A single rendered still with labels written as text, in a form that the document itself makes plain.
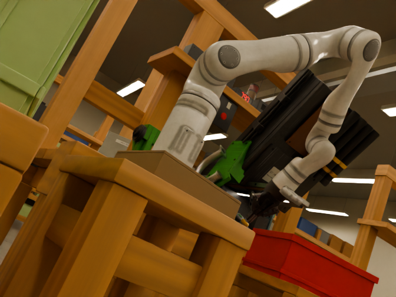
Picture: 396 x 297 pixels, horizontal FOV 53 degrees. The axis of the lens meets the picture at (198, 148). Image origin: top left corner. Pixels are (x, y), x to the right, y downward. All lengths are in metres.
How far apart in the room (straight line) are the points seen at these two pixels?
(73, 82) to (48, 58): 1.34
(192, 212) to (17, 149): 0.46
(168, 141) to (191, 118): 0.07
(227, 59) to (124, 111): 0.99
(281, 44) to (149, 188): 0.51
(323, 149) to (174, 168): 0.61
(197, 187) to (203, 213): 0.05
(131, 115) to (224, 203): 1.12
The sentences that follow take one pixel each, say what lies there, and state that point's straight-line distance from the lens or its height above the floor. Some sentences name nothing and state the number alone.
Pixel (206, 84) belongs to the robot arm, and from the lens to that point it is 0.94.
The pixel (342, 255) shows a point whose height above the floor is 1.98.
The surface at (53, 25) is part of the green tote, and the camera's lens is 0.32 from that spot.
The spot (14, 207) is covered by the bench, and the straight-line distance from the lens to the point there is 1.60.
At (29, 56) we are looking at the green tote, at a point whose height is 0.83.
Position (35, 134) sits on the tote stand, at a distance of 0.29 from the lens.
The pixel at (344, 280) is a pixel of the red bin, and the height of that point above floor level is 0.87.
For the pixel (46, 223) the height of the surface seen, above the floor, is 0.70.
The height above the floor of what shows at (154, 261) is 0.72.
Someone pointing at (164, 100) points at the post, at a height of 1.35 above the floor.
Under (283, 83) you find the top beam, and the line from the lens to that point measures 2.32.
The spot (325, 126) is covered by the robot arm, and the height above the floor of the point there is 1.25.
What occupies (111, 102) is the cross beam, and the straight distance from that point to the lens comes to 1.79.
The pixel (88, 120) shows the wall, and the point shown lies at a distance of 11.70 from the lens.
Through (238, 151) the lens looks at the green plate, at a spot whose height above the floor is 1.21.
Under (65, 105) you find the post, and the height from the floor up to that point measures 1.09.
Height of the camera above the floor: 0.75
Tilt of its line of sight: 15 degrees up
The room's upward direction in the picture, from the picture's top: 24 degrees clockwise
